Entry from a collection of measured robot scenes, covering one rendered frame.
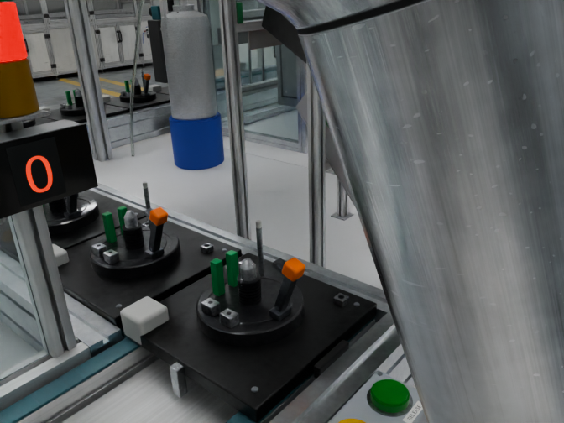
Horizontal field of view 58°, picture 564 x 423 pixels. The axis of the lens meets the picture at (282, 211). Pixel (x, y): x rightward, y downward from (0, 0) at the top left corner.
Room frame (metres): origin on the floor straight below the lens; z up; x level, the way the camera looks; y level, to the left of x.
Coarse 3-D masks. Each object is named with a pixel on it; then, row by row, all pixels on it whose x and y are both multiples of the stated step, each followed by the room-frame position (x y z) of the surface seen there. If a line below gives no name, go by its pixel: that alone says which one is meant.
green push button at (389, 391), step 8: (376, 384) 0.42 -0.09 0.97; (384, 384) 0.42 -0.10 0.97; (392, 384) 0.42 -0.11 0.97; (400, 384) 0.42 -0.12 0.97; (376, 392) 0.41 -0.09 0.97; (384, 392) 0.41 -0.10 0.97; (392, 392) 0.41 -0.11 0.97; (400, 392) 0.41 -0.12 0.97; (408, 392) 0.41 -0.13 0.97; (376, 400) 0.40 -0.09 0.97; (384, 400) 0.40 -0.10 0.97; (392, 400) 0.40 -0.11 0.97; (400, 400) 0.40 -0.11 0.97; (408, 400) 0.40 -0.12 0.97; (384, 408) 0.40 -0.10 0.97; (392, 408) 0.39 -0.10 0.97; (400, 408) 0.39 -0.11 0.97
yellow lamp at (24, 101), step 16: (0, 64) 0.48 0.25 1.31; (16, 64) 0.49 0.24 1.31; (0, 80) 0.48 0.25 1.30; (16, 80) 0.48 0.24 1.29; (32, 80) 0.51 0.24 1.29; (0, 96) 0.48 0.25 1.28; (16, 96) 0.48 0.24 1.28; (32, 96) 0.50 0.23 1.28; (0, 112) 0.48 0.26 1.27; (16, 112) 0.48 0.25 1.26; (32, 112) 0.49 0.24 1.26
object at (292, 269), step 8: (272, 264) 0.53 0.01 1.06; (280, 264) 0.53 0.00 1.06; (288, 264) 0.51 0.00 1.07; (296, 264) 0.51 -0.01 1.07; (304, 264) 0.52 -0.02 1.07; (280, 272) 0.52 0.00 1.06; (288, 272) 0.51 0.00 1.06; (296, 272) 0.50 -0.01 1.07; (288, 280) 0.51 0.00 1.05; (296, 280) 0.52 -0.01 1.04; (280, 288) 0.52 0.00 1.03; (288, 288) 0.51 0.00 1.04; (280, 296) 0.52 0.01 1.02; (288, 296) 0.52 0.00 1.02; (280, 304) 0.52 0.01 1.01; (288, 304) 0.53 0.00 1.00
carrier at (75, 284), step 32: (128, 224) 0.72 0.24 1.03; (64, 256) 0.72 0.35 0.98; (96, 256) 0.70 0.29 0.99; (128, 256) 0.70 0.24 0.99; (160, 256) 0.69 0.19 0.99; (192, 256) 0.73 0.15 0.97; (224, 256) 0.72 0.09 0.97; (64, 288) 0.65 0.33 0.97; (96, 288) 0.64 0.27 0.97; (128, 288) 0.64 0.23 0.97; (160, 288) 0.63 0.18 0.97
